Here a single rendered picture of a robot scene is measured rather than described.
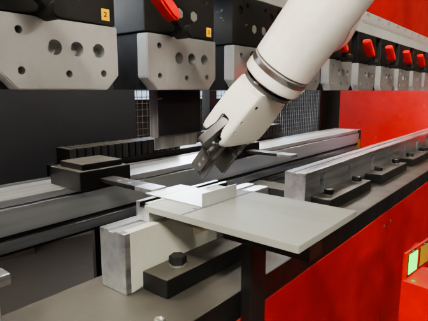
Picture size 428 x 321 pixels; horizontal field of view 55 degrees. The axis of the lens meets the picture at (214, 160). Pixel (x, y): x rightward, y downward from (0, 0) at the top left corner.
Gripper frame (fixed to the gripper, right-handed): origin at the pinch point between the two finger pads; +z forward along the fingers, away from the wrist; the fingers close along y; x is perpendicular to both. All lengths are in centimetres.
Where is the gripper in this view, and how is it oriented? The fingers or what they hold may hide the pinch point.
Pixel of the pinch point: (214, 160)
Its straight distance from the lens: 63.9
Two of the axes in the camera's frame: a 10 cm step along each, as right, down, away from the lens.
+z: -5.0, 6.9, 5.3
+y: -6.3, 1.3, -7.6
